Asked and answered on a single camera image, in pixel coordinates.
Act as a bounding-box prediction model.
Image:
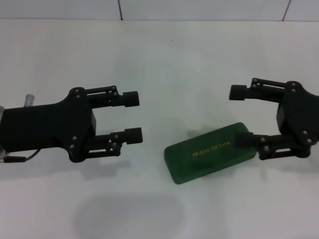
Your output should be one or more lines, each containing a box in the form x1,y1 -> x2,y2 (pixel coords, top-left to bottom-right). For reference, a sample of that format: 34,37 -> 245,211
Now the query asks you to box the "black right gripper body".
276,80 -> 319,159

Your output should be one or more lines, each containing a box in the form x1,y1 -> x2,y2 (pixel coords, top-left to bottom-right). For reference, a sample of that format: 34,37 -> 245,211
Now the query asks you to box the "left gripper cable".
0,149 -> 41,164

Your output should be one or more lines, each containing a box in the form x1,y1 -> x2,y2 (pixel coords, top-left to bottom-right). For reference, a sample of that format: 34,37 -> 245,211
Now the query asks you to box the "green glasses case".
163,121 -> 258,186

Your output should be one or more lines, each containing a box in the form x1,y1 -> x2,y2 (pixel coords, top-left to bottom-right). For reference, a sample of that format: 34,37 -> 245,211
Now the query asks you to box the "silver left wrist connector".
24,94 -> 36,108

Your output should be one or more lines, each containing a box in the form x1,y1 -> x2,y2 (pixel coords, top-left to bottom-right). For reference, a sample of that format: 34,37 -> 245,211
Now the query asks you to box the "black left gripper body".
0,86 -> 97,164

